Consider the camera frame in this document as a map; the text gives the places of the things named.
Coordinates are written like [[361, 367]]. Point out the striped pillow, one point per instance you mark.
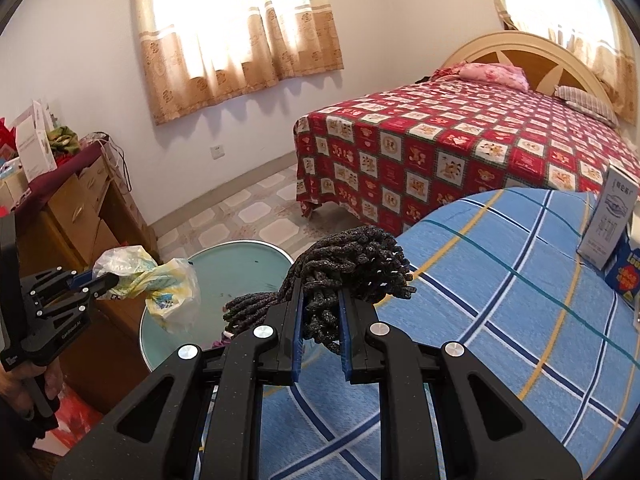
[[585, 102]]

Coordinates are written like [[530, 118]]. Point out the red plastic bag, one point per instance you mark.
[[77, 420]]

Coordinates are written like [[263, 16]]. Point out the round glass side table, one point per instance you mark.
[[225, 270]]

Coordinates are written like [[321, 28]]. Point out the pink floral pillow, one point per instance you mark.
[[490, 76]]

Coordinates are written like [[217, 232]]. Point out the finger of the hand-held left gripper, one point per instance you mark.
[[92, 277], [102, 287]]

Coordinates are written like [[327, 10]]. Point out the white grey tall carton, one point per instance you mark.
[[607, 215]]

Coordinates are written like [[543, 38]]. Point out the blue drink carton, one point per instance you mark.
[[625, 275]]

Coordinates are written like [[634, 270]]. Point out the wide beige floral curtain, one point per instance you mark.
[[235, 35]]

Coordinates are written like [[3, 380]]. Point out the pale yellow plastic bag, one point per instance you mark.
[[170, 295]]

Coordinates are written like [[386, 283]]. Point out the white cardboard box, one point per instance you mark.
[[35, 145]]

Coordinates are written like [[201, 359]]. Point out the green cloth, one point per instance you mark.
[[64, 141]]

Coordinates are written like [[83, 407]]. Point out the wooden dresser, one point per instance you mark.
[[85, 210]]

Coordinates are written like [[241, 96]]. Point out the narrow beige floral curtain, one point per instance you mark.
[[575, 5]]

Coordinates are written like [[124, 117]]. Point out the blue plaid tablecloth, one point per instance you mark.
[[500, 310]]

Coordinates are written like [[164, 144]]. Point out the cream wooden headboard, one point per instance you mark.
[[550, 55]]

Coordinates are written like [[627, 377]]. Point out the maroon cloth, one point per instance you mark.
[[65, 167]]

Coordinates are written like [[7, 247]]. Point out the wall socket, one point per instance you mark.
[[217, 151]]

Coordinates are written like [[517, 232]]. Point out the person's left hand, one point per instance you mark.
[[52, 380]]

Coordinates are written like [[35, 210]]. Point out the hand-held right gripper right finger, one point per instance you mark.
[[345, 365]]

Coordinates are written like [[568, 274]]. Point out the red patterned bedspread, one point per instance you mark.
[[425, 150]]

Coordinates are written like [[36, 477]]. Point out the purple wrapper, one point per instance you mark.
[[222, 342]]

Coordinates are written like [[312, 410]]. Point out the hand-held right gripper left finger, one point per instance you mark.
[[298, 360]]

